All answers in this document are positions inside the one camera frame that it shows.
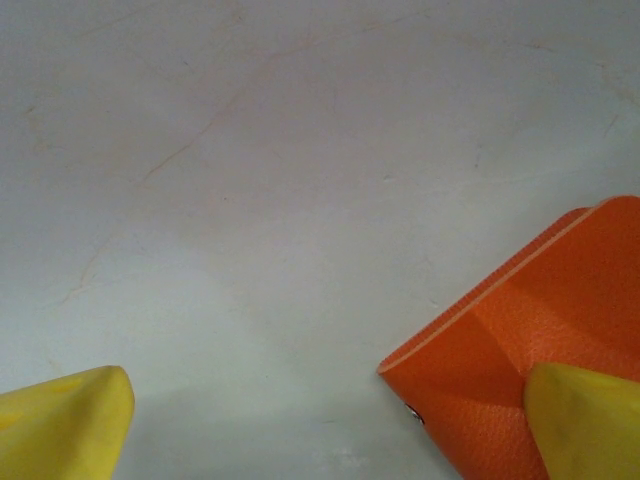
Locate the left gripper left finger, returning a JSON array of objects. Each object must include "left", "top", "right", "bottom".
[{"left": 0, "top": 365, "right": 136, "bottom": 480}]

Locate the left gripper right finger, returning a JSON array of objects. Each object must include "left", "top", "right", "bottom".
[{"left": 524, "top": 363, "right": 640, "bottom": 480}]

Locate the orange card holder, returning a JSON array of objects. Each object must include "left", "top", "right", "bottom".
[{"left": 375, "top": 194, "right": 640, "bottom": 480}]

